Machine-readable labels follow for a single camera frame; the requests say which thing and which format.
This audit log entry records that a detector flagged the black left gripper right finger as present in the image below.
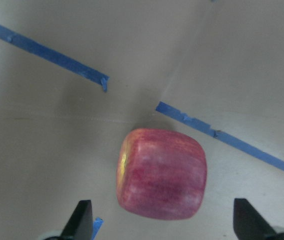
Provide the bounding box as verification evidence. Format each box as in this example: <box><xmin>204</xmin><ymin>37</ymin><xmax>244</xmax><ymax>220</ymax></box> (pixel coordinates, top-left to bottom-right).
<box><xmin>233</xmin><ymin>198</ymin><xmax>277</xmax><ymax>240</ymax></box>

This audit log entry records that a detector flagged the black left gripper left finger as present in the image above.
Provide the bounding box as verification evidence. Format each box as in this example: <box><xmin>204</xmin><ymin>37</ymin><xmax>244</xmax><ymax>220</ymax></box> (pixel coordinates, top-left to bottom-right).
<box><xmin>60</xmin><ymin>200</ymin><xmax>93</xmax><ymax>240</ymax></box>

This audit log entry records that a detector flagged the red yellow apple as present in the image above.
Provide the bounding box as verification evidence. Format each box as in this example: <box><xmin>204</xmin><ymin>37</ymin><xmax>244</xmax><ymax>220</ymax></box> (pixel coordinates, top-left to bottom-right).
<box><xmin>116</xmin><ymin>128</ymin><xmax>207</xmax><ymax>220</ymax></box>

